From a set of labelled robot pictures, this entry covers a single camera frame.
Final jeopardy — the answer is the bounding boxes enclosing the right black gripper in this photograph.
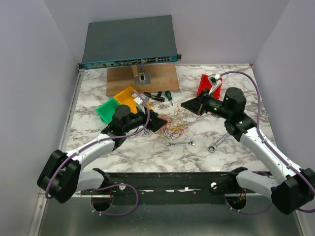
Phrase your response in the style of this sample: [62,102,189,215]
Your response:
[182,88,232,119]

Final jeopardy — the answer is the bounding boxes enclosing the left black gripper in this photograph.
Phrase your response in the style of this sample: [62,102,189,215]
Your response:
[123,105,167,133]

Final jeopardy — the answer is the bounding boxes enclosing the colourful thin wires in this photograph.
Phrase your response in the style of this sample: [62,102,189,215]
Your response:
[142,103,190,149]

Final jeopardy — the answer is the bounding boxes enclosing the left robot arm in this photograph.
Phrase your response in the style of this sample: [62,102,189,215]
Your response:
[37,105,167,203]

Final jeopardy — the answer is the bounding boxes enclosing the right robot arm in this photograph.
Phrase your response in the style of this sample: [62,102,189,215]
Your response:
[181,87,315,214]

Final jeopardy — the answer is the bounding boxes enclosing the red plastic bin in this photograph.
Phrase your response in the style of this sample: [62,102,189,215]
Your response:
[196,74,221,99]

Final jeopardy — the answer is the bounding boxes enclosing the black socket adapter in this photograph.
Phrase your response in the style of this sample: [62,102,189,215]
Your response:
[151,91,165,102]

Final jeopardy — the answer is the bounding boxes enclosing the silver open-end wrench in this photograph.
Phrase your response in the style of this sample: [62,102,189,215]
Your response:
[167,140,195,147]

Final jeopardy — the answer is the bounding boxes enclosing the yellow plastic bin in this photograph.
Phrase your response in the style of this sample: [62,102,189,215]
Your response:
[114,86,138,114]

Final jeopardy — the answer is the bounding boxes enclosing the wooden board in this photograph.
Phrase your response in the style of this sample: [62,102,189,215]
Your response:
[106,63,180,96]

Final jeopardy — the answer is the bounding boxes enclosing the silver ratchet wrench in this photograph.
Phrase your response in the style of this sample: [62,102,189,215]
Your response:
[208,133,230,153]

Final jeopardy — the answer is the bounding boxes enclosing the green plastic bin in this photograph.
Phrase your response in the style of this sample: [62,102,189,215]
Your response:
[95,98,120,124]

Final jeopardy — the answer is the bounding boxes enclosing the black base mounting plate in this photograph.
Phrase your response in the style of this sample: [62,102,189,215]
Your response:
[78,172,256,205]

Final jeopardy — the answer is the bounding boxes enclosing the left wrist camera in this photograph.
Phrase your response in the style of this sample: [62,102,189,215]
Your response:
[132,93,150,112]

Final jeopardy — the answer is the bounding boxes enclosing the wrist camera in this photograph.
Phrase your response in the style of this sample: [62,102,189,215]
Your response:
[132,93,150,112]
[208,74,222,93]

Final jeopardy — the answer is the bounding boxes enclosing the green handle screwdriver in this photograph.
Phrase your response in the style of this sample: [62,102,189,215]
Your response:
[165,90,173,106]

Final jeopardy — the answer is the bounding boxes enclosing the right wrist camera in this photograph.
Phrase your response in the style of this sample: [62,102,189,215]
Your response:
[208,74,222,93]

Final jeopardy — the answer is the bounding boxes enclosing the grey blue network switch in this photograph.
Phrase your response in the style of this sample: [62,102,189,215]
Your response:
[80,15,182,70]

